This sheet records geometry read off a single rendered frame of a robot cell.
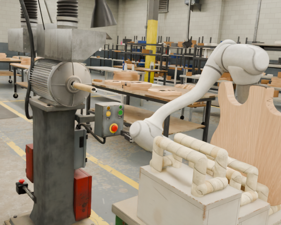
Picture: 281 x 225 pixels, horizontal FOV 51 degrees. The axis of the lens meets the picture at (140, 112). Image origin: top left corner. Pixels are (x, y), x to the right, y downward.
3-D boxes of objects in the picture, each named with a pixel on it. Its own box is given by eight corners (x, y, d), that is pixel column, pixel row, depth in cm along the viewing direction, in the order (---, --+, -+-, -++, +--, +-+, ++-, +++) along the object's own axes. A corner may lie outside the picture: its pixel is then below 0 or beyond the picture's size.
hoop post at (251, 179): (241, 198, 93) (245, 170, 91) (247, 196, 95) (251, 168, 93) (250, 203, 91) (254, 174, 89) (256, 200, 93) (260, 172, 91)
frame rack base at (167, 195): (135, 217, 96) (138, 167, 92) (170, 204, 105) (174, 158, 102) (198, 268, 75) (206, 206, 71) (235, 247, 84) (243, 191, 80)
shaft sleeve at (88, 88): (73, 88, 159) (73, 82, 159) (79, 88, 162) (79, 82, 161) (90, 93, 146) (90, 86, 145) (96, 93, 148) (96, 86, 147)
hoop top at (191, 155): (151, 145, 89) (151, 135, 88) (159, 143, 91) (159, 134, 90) (200, 168, 73) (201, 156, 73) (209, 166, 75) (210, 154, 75)
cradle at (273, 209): (255, 215, 98) (256, 206, 98) (273, 206, 105) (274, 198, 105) (264, 220, 96) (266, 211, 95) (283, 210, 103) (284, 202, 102)
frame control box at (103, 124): (75, 138, 196) (76, 99, 191) (102, 134, 210) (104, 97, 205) (94, 149, 178) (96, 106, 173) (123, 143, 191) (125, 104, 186)
